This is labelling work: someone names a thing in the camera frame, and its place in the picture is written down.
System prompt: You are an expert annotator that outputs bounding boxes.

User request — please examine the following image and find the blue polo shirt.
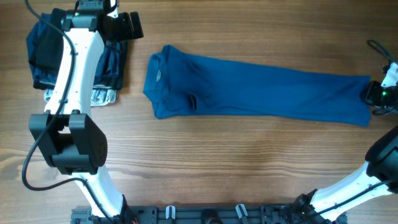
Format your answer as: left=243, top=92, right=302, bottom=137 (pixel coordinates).
left=143, top=45, right=371, bottom=126

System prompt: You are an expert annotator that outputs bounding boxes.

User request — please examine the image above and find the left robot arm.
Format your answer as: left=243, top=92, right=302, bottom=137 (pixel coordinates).
left=29, top=1, right=143, bottom=223

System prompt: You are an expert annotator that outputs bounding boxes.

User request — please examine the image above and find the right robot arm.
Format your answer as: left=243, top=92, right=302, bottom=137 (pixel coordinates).
left=290, top=80, right=397, bottom=223

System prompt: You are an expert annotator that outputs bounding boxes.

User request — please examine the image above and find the folded light grey garment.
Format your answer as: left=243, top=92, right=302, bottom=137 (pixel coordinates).
left=43, top=89, right=117, bottom=107

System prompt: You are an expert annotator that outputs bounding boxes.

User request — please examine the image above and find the folded dark blue garment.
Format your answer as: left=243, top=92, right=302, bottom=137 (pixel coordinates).
left=26, top=21, right=128, bottom=90

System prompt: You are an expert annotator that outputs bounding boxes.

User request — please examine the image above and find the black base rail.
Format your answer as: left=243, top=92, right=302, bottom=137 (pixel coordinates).
left=71, top=203, right=332, bottom=224

